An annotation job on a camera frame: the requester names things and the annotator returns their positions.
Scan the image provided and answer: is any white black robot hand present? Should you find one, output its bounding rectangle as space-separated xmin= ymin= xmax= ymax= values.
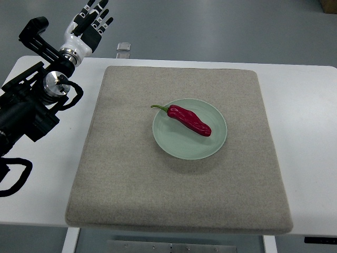
xmin=60 ymin=0 xmax=114 ymax=66

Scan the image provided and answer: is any red pepper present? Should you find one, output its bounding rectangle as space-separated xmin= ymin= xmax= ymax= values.
xmin=151 ymin=104 xmax=212 ymax=137

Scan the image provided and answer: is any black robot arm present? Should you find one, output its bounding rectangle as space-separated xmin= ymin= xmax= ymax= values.
xmin=1 ymin=16 xmax=84 ymax=155

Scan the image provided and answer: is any floor socket plate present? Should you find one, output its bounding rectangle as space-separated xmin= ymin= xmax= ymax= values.
xmin=116 ymin=42 xmax=131 ymax=52

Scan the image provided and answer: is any light green plate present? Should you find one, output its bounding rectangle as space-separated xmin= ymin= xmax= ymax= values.
xmin=152 ymin=99 xmax=227 ymax=160

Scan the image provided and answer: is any beige felt mat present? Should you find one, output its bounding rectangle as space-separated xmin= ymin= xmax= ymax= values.
xmin=65 ymin=66 xmax=293 ymax=235

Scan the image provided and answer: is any white table leg left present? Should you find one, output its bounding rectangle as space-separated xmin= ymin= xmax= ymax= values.
xmin=61 ymin=228 xmax=80 ymax=253

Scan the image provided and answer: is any white table leg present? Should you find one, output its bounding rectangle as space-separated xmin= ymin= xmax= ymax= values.
xmin=263 ymin=235 xmax=277 ymax=253
xmin=61 ymin=228 xmax=80 ymax=253

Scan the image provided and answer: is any cardboard box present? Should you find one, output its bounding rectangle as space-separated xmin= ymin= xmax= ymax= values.
xmin=319 ymin=0 xmax=337 ymax=14

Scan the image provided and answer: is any white table leg right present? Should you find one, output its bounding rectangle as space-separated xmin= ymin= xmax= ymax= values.
xmin=263 ymin=235 xmax=277 ymax=253

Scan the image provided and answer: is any black table control panel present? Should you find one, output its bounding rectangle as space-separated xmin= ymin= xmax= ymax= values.
xmin=304 ymin=237 xmax=337 ymax=245

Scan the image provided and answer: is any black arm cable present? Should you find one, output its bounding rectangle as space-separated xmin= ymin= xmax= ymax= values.
xmin=0 ymin=157 xmax=33 ymax=198

